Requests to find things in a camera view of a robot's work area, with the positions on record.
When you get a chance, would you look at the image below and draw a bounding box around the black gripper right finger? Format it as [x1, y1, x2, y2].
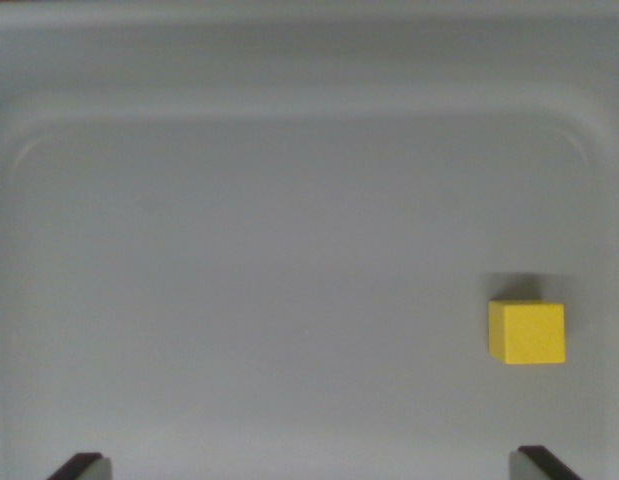
[508, 445, 585, 480]

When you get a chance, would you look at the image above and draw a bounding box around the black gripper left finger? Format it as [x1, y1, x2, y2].
[46, 452, 113, 480]

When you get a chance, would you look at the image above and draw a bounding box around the yellow cube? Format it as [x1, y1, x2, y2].
[488, 299, 567, 365]

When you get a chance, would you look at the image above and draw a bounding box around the grey plastic bin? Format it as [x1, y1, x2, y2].
[0, 0, 619, 480]

